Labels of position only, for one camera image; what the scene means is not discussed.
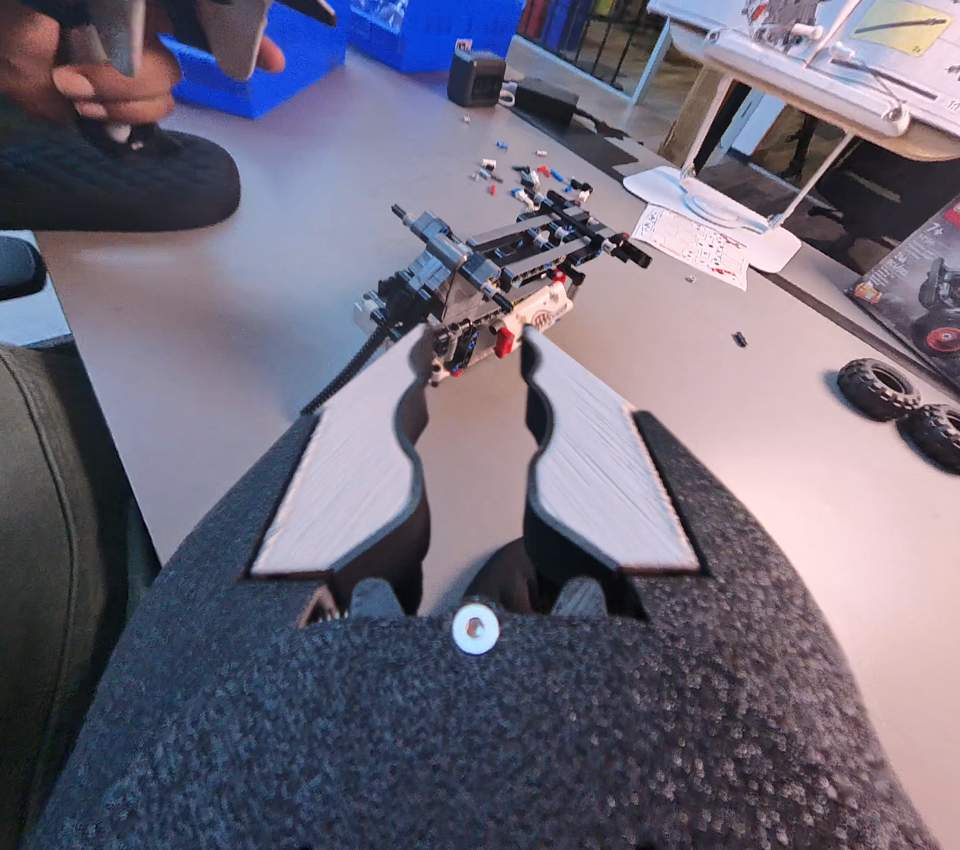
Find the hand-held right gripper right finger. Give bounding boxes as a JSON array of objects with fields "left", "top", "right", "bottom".
[{"left": 521, "top": 325, "right": 702, "bottom": 575}]

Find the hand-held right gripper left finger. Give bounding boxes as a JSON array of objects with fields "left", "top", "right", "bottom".
[{"left": 249, "top": 327, "right": 430, "bottom": 579}]

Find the toy truck chassis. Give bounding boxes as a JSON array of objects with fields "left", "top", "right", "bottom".
[{"left": 300, "top": 201, "right": 654, "bottom": 416}]

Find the grey desk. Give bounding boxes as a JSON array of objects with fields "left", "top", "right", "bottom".
[{"left": 33, "top": 44, "right": 960, "bottom": 850}]

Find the person's left hand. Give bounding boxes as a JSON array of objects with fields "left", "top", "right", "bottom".
[{"left": 0, "top": 0, "right": 288, "bottom": 125}]

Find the blue plastic bin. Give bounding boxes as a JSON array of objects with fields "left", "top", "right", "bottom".
[
  {"left": 313, "top": 0, "right": 528, "bottom": 75},
  {"left": 161, "top": 0, "right": 355, "bottom": 120}
]

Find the black box device green display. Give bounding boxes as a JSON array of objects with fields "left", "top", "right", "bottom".
[{"left": 447, "top": 40, "right": 509, "bottom": 109}]

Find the white sticker sheet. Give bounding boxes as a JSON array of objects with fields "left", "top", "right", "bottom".
[{"left": 631, "top": 204, "right": 751, "bottom": 291}]

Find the grey upholstered chair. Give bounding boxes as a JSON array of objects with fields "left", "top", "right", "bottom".
[{"left": 0, "top": 231, "right": 75, "bottom": 350}]

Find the black toy tyre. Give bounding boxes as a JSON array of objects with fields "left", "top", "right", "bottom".
[
  {"left": 836, "top": 357, "right": 924, "bottom": 424},
  {"left": 902, "top": 402, "right": 960, "bottom": 475}
]

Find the white book stand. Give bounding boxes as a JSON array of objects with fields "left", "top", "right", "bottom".
[{"left": 622, "top": 3, "right": 960, "bottom": 275}]

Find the person's torso green sweatshirt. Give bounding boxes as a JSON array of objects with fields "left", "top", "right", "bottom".
[{"left": 0, "top": 344, "right": 162, "bottom": 840}]

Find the black power adapter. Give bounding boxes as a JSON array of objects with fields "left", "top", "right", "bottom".
[{"left": 513, "top": 78, "right": 581, "bottom": 124}]

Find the toy truck box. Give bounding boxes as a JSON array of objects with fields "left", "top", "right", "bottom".
[{"left": 846, "top": 194, "right": 960, "bottom": 371}]

